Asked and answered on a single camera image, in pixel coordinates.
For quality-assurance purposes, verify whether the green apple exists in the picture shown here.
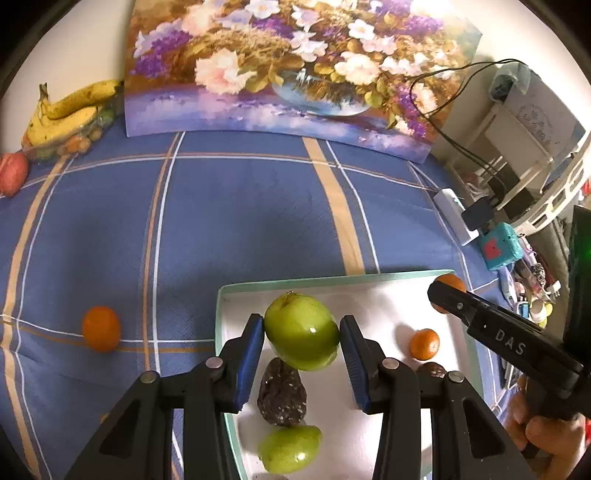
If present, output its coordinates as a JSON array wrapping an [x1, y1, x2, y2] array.
[[259, 425, 322, 475], [263, 293, 341, 371]]

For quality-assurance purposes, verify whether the glass fruit bowl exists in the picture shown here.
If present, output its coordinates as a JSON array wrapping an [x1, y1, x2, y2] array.
[[21, 106, 116, 163]]

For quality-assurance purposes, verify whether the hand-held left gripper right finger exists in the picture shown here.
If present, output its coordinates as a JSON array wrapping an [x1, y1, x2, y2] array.
[[339, 315, 536, 480]]

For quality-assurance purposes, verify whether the blue plaid tablecloth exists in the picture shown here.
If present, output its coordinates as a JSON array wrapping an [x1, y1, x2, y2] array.
[[0, 124, 522, 480]]

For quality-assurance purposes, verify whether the flower painting canvas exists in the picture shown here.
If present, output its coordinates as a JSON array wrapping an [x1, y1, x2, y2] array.
[[124, 0, 483, 163]]

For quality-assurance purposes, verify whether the white power strip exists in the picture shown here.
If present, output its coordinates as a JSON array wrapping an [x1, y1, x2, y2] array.
[[433, 188, 480, 246]]

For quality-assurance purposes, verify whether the teal box with red label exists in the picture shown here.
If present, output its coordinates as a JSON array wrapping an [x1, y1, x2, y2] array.
[[478, 222, 519, 271]]

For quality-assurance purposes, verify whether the person's right hand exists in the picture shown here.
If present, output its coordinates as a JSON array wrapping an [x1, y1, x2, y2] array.
[[502, 383, 588, 480]]

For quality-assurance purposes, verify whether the pile of small toiletries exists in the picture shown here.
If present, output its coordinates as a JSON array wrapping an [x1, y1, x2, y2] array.
[[498, 237, 563, 329]]

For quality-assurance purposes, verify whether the white shelf unit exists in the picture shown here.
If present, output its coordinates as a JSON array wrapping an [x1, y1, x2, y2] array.
[[455, 60, 591, 229]]

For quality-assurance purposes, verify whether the white tray with green rim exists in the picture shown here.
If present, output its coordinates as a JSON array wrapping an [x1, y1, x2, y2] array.
[[216, 269, 485, 480]]

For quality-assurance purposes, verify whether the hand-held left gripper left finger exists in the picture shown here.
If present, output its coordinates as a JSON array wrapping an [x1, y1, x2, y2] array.
[[65, 314, 266, 480]]

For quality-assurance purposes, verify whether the red apple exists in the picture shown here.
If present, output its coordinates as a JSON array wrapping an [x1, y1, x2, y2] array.
[[0, 152, 31, 198]]

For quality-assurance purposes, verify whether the black cable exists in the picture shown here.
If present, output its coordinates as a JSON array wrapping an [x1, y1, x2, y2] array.
[[409, 59, 532, 199]]

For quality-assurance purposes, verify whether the black power adapter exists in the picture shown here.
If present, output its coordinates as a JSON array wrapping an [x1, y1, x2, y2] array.
[[462, 198, 497, 230]]

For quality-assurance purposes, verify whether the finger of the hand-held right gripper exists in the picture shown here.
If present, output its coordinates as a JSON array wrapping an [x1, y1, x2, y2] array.
[[427, 279, 478, 326]]

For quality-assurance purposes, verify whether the small mandarin orange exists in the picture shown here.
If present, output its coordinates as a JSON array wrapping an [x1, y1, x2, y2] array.
[[409, 329, 441, 361]]

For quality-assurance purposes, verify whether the yellow banana bunch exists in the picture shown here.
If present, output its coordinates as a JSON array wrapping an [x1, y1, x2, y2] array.
[[21, 79, 123, 148]]

